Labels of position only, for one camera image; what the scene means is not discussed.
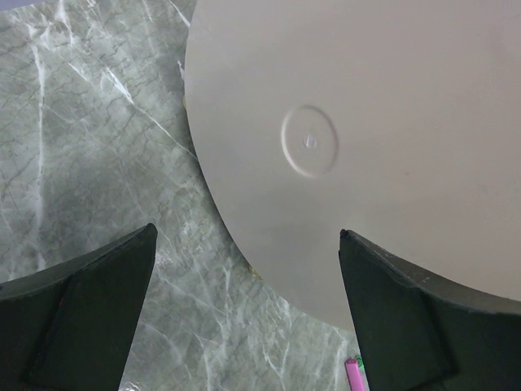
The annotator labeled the purple cap marker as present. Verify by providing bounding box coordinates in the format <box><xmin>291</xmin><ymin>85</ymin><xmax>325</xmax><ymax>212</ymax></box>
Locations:
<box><xmin>344</xmin><ymin>358</ymin><xmax>366</xmax><ymax>391</ymax></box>

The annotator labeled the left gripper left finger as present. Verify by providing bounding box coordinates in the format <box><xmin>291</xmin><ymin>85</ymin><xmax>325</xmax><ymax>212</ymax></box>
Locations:
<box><xmin>1</xmin><ymin>224</ymin><xmax>158</xmax><ymax>390</ymax></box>

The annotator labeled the round drawer organizer box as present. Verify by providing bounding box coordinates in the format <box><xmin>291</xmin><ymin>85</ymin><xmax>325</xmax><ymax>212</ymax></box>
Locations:
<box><xmin>185</xmin><ymin>1</ymin><xmax>520</xmax><ymax>329</ymax></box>

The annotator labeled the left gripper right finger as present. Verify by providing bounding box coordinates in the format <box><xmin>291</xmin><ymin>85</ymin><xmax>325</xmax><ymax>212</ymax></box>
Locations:
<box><xmin>339</xmin><ymin>230</ymin><xmax>520</xmax><ymax>390</ymax></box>

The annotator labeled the green cap marker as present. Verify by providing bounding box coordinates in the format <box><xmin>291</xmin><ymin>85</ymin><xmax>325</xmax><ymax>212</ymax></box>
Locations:
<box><xmin>354</xmin><ymin>355</ymin><xmax>365</xmax><ymax>372</ymax></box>

